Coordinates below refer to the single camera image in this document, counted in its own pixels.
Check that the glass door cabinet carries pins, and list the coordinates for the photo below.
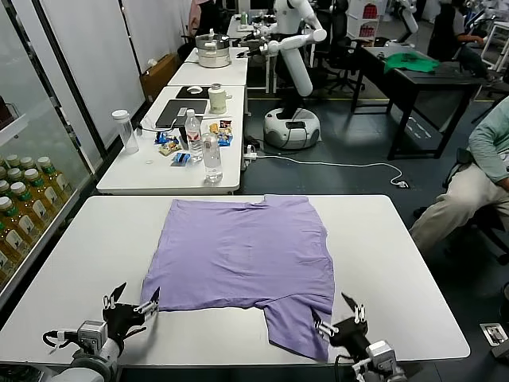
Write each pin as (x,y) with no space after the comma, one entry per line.
(40,99)

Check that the cream mug with lid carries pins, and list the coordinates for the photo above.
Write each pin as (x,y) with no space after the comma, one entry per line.
(218,99)

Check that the yellow tea bottle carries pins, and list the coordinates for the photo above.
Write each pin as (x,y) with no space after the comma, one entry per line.
(16,221)
(14,175)
(53,179)
(4,187)
(41,191)
(10,240)
(29,205)
(28,163)
(12,160)
(4,262)

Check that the yellow snack packet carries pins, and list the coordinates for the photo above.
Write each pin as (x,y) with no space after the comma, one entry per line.
(214,127)

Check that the brown cardboard box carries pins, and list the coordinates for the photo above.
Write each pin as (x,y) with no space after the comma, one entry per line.
(159,77)

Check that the white steamer pot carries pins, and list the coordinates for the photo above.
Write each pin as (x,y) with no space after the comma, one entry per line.
(214,51)

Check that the white shelf with red boxes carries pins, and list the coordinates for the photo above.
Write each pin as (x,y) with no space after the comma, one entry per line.
(369,18)

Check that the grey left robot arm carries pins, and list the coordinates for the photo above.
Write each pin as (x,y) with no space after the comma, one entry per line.
(93,364)

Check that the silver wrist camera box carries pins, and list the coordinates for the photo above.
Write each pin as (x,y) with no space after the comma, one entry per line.
(92,333)
(381,354)

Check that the small grey remote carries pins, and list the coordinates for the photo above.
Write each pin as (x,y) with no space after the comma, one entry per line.
(182,111)

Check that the large blue snack packet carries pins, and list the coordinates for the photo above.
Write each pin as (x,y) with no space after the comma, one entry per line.
(226,138)

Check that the clear tumbler with white lid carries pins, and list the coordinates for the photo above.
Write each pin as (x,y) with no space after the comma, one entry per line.
(127,131)

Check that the black desk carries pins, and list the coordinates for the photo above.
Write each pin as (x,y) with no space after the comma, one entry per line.
(449,77)

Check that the white humanoid robot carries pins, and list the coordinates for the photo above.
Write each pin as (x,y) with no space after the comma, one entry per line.
(296,63)

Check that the person in pink top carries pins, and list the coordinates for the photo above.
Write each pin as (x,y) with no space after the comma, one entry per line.
(195,16)

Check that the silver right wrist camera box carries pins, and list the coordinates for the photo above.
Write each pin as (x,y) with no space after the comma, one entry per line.
(381,354)

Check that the silver floor outlet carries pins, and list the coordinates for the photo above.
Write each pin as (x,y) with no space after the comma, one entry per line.
(495,333)

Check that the black snack packet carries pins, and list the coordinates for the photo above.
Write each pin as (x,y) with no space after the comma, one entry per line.
(226,124)

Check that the white table with steamer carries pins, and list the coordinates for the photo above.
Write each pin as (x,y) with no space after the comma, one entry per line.
(214,75)

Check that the water bottle with red label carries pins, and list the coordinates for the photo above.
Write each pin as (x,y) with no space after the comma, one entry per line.
(194,137)

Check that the seated person in green shirt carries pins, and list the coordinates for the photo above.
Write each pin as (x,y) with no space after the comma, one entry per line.
(449,199)

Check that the purple t-shirt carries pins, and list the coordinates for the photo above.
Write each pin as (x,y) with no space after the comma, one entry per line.
(238,254)

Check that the white computer mouse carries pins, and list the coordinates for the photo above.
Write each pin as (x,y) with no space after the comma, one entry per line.
(194,89)

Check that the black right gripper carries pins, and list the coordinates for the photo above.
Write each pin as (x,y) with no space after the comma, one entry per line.
(349,334)

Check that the white robot arm with black joint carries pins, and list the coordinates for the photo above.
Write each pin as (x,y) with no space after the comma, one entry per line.
(409,20)

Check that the small blue snack packet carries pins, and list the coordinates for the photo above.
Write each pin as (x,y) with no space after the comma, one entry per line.
(181,158)

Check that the black office chair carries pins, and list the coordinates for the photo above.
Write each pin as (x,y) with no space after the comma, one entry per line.
(338,44)

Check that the green cloth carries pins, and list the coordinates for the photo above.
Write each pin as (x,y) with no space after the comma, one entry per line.
(409,63)

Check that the black mouse pad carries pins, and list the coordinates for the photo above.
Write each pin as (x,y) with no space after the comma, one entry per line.
(183,94)

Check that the white power strip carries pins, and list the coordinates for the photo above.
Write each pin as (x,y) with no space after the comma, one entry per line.
(249,152)

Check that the white side table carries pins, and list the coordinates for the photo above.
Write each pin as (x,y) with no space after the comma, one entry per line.
(131,175)

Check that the large clear water bottle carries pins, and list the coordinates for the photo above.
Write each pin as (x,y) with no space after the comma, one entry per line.
(212,159)

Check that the brown snack packet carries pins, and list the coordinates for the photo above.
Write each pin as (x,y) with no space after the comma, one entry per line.
(170,149)

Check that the small green bottle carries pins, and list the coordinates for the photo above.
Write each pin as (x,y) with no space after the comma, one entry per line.
(243,17)

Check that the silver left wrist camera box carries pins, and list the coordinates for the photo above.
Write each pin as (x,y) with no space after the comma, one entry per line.
(92,333)

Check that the grey closed laptop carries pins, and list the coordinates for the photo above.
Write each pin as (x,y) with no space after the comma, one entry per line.
(195,108)

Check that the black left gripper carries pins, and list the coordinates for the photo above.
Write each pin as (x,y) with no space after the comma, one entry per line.
(121,320)

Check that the blue and white snack packet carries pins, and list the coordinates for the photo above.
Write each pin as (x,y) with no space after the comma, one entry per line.
(165,138)

